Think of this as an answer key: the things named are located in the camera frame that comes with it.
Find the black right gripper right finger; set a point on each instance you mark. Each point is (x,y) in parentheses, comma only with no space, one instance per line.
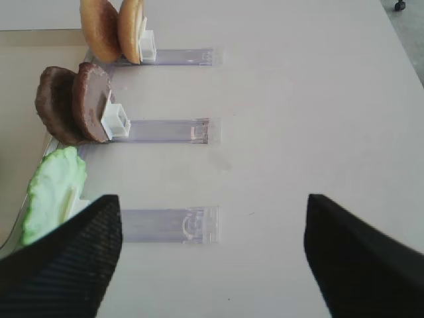
(360,271)

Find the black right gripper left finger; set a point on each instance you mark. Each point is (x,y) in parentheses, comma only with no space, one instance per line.
(67,272)

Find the green lettuce leaf in rack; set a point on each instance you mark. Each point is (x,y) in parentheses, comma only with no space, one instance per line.
(59,178)

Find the far brown meat patty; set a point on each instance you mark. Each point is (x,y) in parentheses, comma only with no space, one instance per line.
(54,105)

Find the brown meat patty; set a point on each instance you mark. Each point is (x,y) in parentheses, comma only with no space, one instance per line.
(54,105)
(90,93)

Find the near brown meat patty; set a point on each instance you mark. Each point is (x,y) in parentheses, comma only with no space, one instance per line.
(90,93)

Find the far bread bun slice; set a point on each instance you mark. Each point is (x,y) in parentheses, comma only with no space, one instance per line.
(99,27)

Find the bread bun slice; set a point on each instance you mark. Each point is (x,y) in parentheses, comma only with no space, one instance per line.
(130,19)
(99,27)

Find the near bread bun slice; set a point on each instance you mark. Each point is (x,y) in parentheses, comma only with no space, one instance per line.
(130,19)

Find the cream plastic tray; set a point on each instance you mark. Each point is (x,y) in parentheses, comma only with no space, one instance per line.
(24,55)

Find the white patty pusher block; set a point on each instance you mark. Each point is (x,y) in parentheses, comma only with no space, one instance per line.
(115,122)

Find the white bun pusher block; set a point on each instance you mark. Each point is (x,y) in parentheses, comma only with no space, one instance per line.
(147,46)

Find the clear lettuce rack rail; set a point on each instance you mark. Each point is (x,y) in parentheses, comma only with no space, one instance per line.
(194,225)

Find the clear patty rack rail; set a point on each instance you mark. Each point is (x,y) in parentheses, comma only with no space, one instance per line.
(193,131)

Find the clear bun rack rail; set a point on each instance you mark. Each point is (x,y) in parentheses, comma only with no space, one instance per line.
(171,57)

